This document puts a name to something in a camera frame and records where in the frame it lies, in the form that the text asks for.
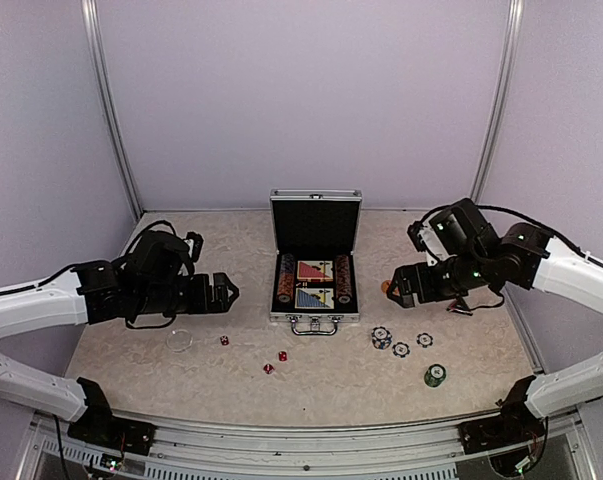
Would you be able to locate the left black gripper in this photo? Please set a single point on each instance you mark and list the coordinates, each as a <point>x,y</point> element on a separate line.
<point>203,304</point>

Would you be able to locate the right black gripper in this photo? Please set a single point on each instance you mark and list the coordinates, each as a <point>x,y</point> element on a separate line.
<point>427,292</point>

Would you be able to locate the clear round dealer button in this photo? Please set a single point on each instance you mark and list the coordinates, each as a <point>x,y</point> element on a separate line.
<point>179,340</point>

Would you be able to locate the aluminium poker case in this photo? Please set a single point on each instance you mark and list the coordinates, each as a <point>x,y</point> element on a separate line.
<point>315,225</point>

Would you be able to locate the black red triangular button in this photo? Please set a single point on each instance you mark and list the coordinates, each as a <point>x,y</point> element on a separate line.
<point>459,306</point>

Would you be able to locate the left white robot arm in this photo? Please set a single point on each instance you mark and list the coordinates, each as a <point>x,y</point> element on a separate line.
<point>86,293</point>

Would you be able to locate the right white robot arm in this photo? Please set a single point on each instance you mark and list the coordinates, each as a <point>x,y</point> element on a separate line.
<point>531,258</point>

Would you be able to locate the blue white chip stack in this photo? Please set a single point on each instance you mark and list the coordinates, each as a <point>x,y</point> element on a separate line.
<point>381,338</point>

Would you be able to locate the blue white poker chip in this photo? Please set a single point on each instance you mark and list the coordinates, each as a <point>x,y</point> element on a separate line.
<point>425,340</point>
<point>400,349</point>

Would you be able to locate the left chip row in case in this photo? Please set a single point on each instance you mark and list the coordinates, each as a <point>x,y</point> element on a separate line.
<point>286,279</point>

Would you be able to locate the chip row in case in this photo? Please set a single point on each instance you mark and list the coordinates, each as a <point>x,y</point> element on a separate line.
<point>343,279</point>
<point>286,279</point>

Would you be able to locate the right chip row in case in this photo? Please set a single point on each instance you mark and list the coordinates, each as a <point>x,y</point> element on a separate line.
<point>343,279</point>

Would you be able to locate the blue card deck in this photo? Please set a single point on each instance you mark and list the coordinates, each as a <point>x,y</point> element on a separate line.
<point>314,298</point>

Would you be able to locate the red card deck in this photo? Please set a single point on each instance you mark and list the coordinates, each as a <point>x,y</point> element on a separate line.
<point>315,271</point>

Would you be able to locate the green chip stack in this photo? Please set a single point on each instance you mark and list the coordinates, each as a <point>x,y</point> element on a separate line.
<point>435,375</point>

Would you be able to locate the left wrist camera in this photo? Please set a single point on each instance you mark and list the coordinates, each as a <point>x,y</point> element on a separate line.
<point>195,243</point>

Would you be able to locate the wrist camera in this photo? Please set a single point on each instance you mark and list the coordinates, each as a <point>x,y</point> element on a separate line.
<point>450,230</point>
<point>195,243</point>

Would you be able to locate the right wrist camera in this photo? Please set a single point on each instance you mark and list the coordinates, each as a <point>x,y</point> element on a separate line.
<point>450,230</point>

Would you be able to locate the front aluminium rail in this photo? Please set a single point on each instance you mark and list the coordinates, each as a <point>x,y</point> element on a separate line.
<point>198,450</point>

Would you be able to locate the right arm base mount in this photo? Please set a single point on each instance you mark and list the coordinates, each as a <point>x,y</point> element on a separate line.
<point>513,424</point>

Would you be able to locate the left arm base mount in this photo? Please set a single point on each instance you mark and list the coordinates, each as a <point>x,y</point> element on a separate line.
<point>99,426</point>

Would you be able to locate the right aluminium frame post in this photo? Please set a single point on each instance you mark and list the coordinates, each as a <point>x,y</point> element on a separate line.
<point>499,102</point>

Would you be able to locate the aluminium frame post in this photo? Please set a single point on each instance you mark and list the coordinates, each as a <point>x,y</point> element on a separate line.
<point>90,15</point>
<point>499,102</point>

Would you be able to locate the left aluminium frame post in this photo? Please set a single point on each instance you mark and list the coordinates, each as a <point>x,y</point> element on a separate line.
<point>90,15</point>

